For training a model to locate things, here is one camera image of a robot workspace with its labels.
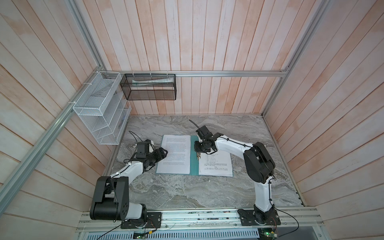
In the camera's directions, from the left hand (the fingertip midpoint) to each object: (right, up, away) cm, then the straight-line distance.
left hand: (164, 156), depth 91 cm
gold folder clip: (+22, -1, +6) cm, 23 cm away
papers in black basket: (-16, +46, 0) cm, 49 cm away
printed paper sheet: (+8, -3, +4) cm, 10 cm away
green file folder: (+19, -4, +4) cm, 20 cm away
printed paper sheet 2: (+34, -5, +2) cm, 34 cm away
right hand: (+20, +4, +5) cm, 21 cm away
